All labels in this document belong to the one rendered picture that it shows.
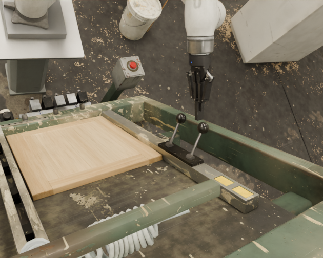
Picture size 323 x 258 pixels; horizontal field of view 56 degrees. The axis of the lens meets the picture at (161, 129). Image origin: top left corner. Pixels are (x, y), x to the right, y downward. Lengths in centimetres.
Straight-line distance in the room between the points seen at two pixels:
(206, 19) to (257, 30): 244
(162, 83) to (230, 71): 87
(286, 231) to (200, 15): 67
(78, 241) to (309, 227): 45
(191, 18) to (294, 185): 60
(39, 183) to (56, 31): 104
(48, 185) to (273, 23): 276
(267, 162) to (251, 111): 233
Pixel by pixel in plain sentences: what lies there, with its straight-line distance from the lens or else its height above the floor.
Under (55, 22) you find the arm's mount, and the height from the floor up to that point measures 80.
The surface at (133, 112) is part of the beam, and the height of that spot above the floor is 88.
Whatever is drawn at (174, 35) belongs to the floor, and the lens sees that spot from 325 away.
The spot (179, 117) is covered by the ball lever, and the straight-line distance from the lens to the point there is 106.
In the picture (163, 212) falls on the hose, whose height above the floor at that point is 194.
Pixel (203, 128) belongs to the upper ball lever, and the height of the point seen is 154.
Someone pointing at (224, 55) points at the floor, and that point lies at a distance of 348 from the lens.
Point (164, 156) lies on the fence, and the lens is 107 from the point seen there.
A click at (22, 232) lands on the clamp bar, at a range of 73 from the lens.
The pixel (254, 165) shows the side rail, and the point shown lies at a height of 150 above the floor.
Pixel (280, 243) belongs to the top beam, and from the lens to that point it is 61.
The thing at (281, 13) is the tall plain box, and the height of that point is 66.
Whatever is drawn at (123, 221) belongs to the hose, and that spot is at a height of 194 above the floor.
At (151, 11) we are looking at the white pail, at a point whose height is 36.
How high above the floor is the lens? 230
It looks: 59 degrees down
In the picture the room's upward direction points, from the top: 53 degrees clockwise
